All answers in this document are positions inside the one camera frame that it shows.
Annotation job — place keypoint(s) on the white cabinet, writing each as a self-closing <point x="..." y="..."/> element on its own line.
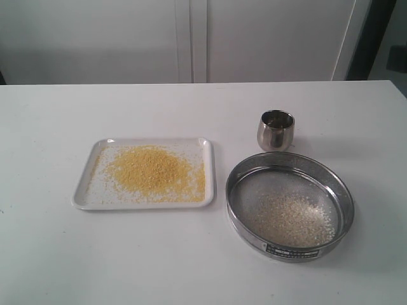
<point x="109" y="42"/>

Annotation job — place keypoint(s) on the white plastic tray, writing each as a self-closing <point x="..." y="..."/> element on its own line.
<point x="78" y="200"/>

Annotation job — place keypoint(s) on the stainless steel cup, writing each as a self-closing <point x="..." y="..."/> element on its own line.
<point x="275" y="130"/>

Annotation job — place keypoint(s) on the yellow and white grains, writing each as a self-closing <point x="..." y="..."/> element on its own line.
<point x="149" y="174"/>

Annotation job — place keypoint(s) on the dark object behind table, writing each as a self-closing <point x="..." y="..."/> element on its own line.
<point x="396" y="61"/>

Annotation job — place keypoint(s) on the round stainless steel sieve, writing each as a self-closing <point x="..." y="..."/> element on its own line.
<point x="286" y="173"/>

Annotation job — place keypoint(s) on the white rice grains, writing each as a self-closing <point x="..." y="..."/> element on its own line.
<point x="292" y="221"/>

